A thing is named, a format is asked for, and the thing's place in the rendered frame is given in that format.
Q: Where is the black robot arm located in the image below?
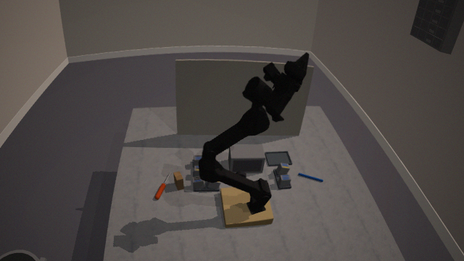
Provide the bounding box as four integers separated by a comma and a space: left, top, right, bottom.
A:
199, 62, 288, 215

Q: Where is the red-handled screwdriver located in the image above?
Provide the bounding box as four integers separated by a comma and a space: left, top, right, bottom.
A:
154, 180, 167, 200

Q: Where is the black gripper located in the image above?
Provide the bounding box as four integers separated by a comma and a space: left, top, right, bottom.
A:
273, 53, 309, 102

